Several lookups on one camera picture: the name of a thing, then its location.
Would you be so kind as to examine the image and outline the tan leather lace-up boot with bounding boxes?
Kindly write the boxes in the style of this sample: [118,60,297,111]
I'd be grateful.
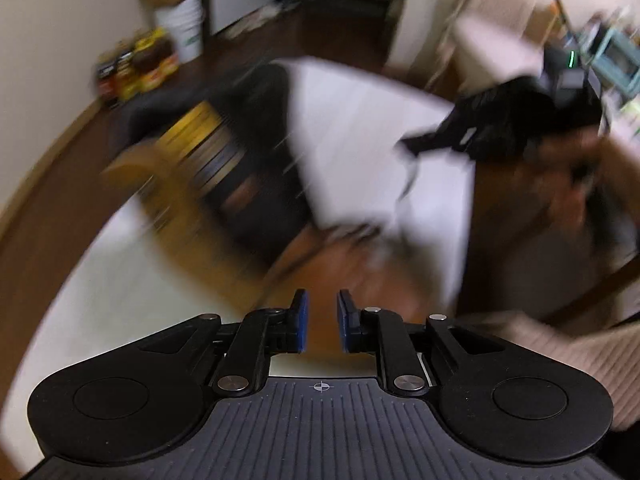
[98,62,331,281]

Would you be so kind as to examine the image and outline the person's right hand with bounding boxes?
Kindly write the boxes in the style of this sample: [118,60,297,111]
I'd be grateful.
[522,127,639,230]

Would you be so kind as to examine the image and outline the bottles with yellow labels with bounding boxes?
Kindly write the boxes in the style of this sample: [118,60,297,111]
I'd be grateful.
[94,27,180,108]

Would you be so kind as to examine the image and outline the white plastic bucket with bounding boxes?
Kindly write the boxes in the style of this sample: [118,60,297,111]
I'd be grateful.
[154,0,205,64]

